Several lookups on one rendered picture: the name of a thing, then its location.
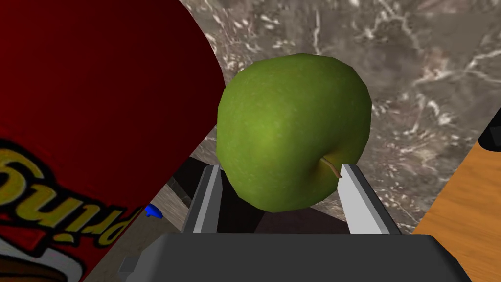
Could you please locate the small black object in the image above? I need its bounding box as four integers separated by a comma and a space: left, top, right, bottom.
478, 110, 501, 152

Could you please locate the small blue object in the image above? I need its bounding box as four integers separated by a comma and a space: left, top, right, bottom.
144, 204, 164, 220

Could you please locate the red crisps can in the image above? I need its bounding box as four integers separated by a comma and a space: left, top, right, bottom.
0, 0, 227, 282

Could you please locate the green apple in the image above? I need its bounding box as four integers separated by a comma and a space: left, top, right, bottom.
216, 52, 372, 214

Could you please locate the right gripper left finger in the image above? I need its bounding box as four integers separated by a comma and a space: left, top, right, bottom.
182, 164, 224, 234

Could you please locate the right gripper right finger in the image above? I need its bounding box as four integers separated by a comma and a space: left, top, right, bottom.
337, 164, 403, 235

